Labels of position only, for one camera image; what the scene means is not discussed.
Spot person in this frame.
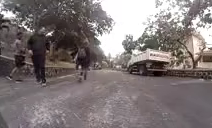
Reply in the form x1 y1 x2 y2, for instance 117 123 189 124
26 27 52 88
5 30 28 84
73 38 92 83

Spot grey asphalt road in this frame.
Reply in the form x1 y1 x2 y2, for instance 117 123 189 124
0 68 212 128

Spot white flatbed truck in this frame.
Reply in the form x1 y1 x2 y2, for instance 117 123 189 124
126 48 173 77

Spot large shady trees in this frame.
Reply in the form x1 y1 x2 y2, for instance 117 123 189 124
0 0 115 65

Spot leaning leafy tree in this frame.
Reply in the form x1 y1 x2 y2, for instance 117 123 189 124
122 0 212 70

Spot tall pale building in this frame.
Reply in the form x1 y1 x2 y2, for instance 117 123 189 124
175 31 208 69

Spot low pale house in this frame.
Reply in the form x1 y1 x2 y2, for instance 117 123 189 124
197 46 212 70

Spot low stone wall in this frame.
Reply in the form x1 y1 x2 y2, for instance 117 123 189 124
165 68 212 81
0 54 78 80

